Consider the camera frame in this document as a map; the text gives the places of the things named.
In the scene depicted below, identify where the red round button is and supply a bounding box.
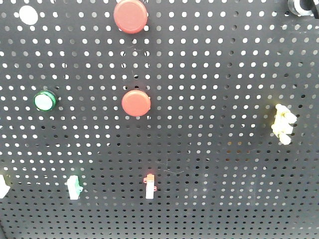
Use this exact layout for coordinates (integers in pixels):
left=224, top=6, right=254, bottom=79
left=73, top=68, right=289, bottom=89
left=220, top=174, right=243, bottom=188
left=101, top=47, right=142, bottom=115
left=122, top=90, right=151, bottom=117
left=113, top=0, right=148, bottom=34

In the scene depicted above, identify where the white round plug on pegboard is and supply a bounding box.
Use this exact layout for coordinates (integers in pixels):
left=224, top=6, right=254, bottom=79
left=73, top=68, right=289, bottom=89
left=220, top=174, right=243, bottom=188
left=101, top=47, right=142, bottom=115
left=18, top=5, right=38, bottom=25

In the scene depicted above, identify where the black perforated pegboard panel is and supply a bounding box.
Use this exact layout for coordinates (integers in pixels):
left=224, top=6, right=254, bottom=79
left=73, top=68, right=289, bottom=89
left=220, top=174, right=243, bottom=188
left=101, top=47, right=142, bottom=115
left=0, top=0, right=319, bottom=239

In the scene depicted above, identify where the red-based white toggle switch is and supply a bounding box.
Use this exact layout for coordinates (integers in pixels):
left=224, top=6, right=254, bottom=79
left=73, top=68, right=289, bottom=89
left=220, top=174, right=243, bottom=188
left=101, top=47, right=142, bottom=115
left=143, top=174, right=157, bottom=199

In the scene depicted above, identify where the green-based white toggle switch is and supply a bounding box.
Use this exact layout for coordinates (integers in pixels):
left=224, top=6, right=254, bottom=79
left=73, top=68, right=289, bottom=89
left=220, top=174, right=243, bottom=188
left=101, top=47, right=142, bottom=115
left=66, top=175, right=83, bottom=200

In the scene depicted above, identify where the upper red round button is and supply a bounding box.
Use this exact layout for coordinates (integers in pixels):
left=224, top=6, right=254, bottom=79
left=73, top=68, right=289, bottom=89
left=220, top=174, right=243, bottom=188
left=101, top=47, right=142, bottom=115
left=113, top=0, right=148, bottom=34

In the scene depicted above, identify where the green round button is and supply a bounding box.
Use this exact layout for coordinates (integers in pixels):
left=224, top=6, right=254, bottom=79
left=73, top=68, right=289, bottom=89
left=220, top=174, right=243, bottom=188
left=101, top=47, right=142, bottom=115
left=33, top=90, right=57, bottom=112

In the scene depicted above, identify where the lower red round button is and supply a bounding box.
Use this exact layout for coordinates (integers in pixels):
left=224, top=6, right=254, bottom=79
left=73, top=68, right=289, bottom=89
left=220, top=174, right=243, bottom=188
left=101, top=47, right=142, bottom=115
left=122, top=90, right=151, bottom=117

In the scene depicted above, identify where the black silver knob top right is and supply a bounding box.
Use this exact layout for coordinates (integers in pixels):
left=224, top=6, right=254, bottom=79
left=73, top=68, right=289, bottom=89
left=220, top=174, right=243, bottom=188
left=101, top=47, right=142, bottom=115
left=288, top=0, right=319, bottom=16

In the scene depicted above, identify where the left white toggle switch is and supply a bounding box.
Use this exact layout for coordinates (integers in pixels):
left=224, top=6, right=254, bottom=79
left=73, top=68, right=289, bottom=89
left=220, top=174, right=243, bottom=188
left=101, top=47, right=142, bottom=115
left=0, top=175, right=10, bottom=199

